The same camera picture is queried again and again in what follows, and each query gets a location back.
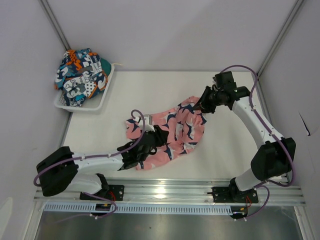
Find pink shark print shorts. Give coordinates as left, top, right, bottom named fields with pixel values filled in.
left=135, top=96, right=207, bottom=170

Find white plastic basket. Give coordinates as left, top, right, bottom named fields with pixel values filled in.
left=53, top=63, right=117, bottom=115

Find right aluminium frame post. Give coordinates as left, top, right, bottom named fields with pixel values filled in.
left=256, top=0, right=307, bottom=77

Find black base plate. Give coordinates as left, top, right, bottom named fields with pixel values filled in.
left=79, top=185, right=125, bottom=201
left=208, top=186, right=259, bottom=204

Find aluminium frame post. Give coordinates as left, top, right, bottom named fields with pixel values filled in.
left=38, top=0, right=71, bottom=51
left=256, top=0, right=307, bottom=77

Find left aluminium frame post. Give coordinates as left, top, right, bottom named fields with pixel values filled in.
left=38, top=0, right=71, bottom=51

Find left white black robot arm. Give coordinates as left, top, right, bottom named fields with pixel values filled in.
left=34, top=125, right=169, bottom=200

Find aluminium mounting rail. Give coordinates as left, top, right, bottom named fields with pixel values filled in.
left=33, top=177, right=307, bottom=206

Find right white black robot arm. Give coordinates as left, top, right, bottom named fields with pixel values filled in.
left=193, top=86, right=296, bottom=202

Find slotted white cable duct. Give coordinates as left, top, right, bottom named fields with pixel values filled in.
left=43, top=202, right=232, bottom=216

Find blue patterned shorts pile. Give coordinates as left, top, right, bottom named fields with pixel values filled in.
left=54, top=48, right=115, bottom=108

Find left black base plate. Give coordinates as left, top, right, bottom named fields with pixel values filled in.
left=79, top=185, right=125, bottom=201

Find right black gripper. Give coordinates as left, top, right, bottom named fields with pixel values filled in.
left=191, top=86, right=224, bottom=115

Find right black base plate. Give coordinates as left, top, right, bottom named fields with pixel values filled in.
left=208, top=186, right=259, bottom=204

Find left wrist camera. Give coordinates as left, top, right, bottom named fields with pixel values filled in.
left=138, top=114, right=155, bottom=132

